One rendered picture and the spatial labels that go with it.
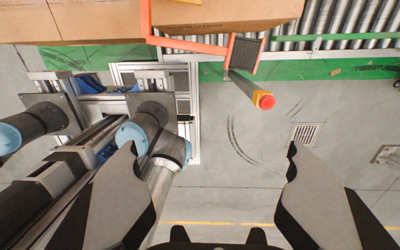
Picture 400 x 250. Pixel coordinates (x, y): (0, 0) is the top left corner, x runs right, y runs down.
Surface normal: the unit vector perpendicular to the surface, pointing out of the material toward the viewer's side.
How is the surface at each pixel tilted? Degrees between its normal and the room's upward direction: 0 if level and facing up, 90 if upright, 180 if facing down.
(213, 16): 0
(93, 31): 0
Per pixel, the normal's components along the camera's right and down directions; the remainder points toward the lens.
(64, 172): 1.00, 0.00
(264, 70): -0.04, 0.46
